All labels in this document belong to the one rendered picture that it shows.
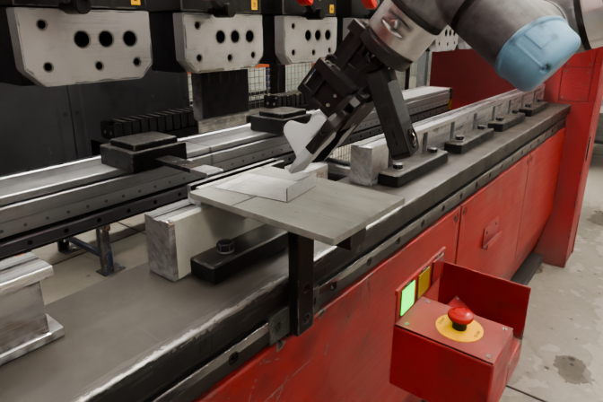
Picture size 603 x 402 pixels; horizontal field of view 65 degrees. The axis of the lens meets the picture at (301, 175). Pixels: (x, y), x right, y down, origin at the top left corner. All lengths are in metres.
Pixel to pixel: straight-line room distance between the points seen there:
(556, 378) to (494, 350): 1.33
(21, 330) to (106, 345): 0.09
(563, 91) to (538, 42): 2.19
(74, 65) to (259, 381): 0.51
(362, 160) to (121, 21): 0.69
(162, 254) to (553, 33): 0.57
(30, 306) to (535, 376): 1.79
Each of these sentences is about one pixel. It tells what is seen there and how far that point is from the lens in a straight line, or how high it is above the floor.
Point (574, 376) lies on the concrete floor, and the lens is 2.16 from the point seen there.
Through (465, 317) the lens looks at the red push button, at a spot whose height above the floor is 0.81.
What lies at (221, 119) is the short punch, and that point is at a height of 1.09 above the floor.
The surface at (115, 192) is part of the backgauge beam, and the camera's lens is 0.94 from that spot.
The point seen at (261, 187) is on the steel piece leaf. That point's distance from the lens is 0.72.
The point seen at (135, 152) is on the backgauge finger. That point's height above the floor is 1.02.
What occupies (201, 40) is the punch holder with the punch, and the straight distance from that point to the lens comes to 0.68.
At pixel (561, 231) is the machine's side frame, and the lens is 2.87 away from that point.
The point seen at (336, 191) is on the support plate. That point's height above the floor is 1.00.
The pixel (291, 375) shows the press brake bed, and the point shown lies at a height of 0.69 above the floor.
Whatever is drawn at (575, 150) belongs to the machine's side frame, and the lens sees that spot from 2.74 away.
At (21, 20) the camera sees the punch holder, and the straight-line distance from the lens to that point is 0.56.
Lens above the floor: 1.23
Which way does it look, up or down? 17 degrees down
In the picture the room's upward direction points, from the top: straight up
